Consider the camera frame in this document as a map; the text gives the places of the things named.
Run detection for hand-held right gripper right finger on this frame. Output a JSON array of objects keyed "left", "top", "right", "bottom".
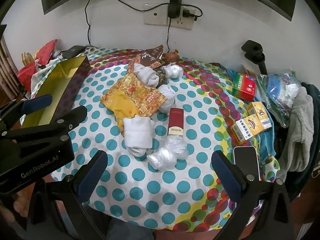
[{"left": 211, "top": 150, "right": 300, "bottom": 240}]

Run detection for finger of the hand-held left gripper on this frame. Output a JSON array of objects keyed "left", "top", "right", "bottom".
[
  {"left": 0, "top": 94, "right": 53, "bottom": 131},
  {"left": 0, "top": 106, "right": 88, "bottom": 145}
]

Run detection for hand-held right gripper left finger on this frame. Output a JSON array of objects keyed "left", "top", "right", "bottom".
[{"left": 26, "top": 150, "right": 113, "bottom": 240}]

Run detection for gold tin box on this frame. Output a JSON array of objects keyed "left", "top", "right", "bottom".
[{"left": 19, "top": 56, "right": 91, "bottom": 130}]

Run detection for clear plastic bag bundle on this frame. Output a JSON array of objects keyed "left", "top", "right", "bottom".
[
  {"left": 165, "top": 135, "right": 188, "bottom": 160},
  {"left": 147, "top": 148, "right": 177, "bottom": 172}
]

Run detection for white towel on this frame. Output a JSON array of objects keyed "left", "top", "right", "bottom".
[{"left": 122, "top": 116, "right": 156, "bottom": 158}]

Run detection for yellow snack packet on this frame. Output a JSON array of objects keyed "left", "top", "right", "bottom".
[{"left": 100, "top": 74, "right": 167, "bottom": 135}]

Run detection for red cigarette box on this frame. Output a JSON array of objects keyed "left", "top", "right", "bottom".
[{"left": 166, "top": 108, "right": 185, "bottom": 138}]

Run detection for white sock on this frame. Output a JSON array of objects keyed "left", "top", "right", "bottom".
[
  {"left": 134, "top": 64, "right": 160, "bottom": 88},
  {"left": 157, "top": 85, "right": 176, "bottom": 114}
]

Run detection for camouflage sock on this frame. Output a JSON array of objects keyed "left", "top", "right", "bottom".
[{"left": 154, "top": 67, "right": 169, "bottom": 85}]

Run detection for brown snack packet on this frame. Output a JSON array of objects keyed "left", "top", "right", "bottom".
[{"left": 127, "top": 44, "right": 165, "bottom": 75}]

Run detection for smartphone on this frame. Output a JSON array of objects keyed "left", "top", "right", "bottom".
[{"left": 233, "top": 146, "right": 261, "bottom": 181}]

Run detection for red paper bag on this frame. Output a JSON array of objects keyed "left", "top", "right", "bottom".
[{"left": 17, "top": 61, "right": 38, "bottom": 93}]

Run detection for stacked cardboard boxes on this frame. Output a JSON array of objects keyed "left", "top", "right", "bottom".
[{"left": 21, "top": 52, "right": 35, "bottom": 67}]

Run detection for red gift bag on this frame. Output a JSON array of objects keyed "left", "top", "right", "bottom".
[{"left": 35, "top": 39, "right": 58, "bottom": 64}]

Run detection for small yellow carton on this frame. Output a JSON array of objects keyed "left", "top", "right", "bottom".
[
  {"left": 247, "top": 102, "right": 272, "bottom": 131},
  {"left": 230, "top": 115, "right": 265, "bottom": 145}
]

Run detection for polka dot tablecloth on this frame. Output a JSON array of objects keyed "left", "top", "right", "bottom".
[{"left": 21, "top": 46, "right": 282, "bottom": 232}]

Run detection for black set-top box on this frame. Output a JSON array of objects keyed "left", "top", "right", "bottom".
[{"left": 62, "top": 45, "right": 85, "bottom": 59}]

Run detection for grey towel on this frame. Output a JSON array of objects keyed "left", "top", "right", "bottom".
[{"left": 277, "top": 87, "right": 314, "bottom": 173}]

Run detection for red green medicine box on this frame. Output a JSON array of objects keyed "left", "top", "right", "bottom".
[{"left": 231, "top": 72, "right": 257, "bottom": 102}]

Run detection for plastic bag of supplies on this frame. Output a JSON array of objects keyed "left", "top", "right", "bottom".
[{"left": 256, "top": 70, "right": 303, "bottom": 128}]

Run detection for dark cloth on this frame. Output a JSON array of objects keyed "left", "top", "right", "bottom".
[{"left": 299, "top": 82, "right": 320, "bottom": 195}]

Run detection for black clamp stand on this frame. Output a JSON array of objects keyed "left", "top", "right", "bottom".
[{"left": 241, "top": 40, "right": 267, "bottom": 74}]

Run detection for black power adapter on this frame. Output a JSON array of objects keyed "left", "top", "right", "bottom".
[{"left": 169, "top": 0, "right": 182, "bottom": 19}]

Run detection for black plug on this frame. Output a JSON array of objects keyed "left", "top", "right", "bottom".
[{"left": 182, "top": 9, "right": 203, "bottom": 22}]

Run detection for wooden door frame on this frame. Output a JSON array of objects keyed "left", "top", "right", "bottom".
[{"left": 0, "top": 36, "right": 20, "bottom": 99}]

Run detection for black television cable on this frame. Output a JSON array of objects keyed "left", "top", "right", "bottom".
[{"left": 84, "top": 0, "right": 100, "bottom": 46}]

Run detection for thin adapter cable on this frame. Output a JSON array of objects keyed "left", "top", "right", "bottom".
[{"left": 166, "top": 17, "right": 172, "bottom": 52}]

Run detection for wall socket plate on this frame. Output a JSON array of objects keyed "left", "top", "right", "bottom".
[{"left": 144, "top": 3, "right": 198, "bottom": 30}]

